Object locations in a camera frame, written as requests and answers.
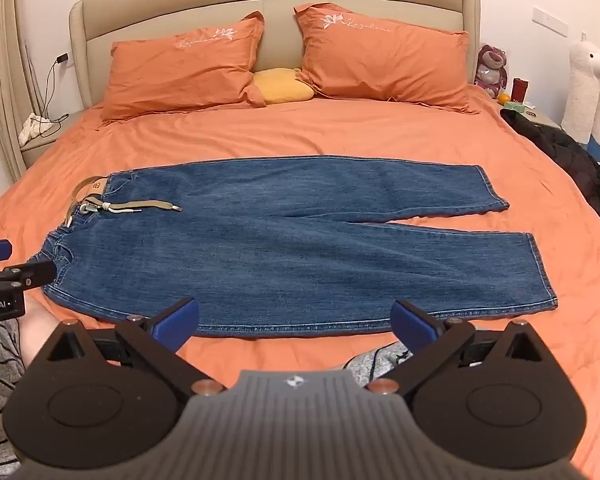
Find person's left forearm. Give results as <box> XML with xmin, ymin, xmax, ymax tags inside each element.
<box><xmin>19</xmin><ymin>302</ymin><xmax>61</xmax><ymax>363</ymax></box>

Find black charger cable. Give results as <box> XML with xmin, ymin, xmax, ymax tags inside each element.
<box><xmin>27</xmin><ymin>51</ymin><xmax>72</xmax><ymax>138</ymax></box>

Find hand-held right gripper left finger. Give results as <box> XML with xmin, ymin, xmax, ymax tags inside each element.
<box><xmin>45</xmin><ymin>297</ymin><xmax>226</xmax><ymax>401</ymax></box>

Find black jacket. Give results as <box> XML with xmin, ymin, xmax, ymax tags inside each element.
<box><xmin>500</xmin><ymin>108</ymin><xmax>600</xmax><ymax>236</ymax></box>

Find orange embroidered pillow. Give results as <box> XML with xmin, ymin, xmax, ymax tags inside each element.
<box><xmin>294</xmin><ymin>2</ymin><xmax>473</xmax><ymax>115</ymax></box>
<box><xmin>100</xmin><ymin>10</ymin><xmax>267</xmax><ymax>122</ymax></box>

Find white alpaca plush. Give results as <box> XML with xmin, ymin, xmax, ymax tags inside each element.
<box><xmin>561</xmin><ymin>32</ymin><xmax>600</xmax><ymax>147</ymax></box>

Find yellow cushion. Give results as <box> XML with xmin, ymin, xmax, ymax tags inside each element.
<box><xmin>252</xmin><ymin>67</ymin><xmax>315</xmax><ymax>106</ymax></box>

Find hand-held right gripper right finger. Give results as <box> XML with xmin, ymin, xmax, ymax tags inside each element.
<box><xmin>367</xmin><ymin>300</ymin><xmax>548</xmax><ymax>401</ymax></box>

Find grey nightstand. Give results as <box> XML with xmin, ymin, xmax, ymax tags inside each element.
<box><xmin>500</xmin><ymin>102</ymin><xmax>564</xmax><ymax>135</ymax></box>

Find pink bear plush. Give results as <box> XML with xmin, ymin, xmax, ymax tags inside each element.
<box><xmin>475</xmin><ymin>44</ymin><xmax>509</xmax><ymax>99</ymax></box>

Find beige nightstand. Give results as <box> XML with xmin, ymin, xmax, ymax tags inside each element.
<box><xmin>20</xmin><ymin>110</ymin><xmax>89</xmax><ymax>169</ymax></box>

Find blue denim pants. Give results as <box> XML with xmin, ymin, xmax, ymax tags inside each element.
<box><xmin>41</xmin><ymin>156</ymin><xmax>560</xmax><ymax>338</ymax></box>

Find olive fabric belt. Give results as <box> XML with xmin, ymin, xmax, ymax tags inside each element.
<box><xmin>62</xmin><ymin>176</ymin><xmax>183</xmax><ymax>228</ymax></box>

